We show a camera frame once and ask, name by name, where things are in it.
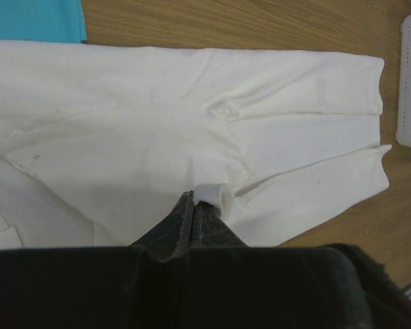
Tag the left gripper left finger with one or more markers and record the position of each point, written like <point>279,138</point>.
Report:
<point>98,287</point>

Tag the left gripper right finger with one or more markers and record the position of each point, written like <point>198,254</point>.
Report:
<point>226,284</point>

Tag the white t-shirt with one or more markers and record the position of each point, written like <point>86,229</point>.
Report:
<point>97,143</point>

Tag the folded blue t-shirt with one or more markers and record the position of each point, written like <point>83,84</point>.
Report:
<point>46,21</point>

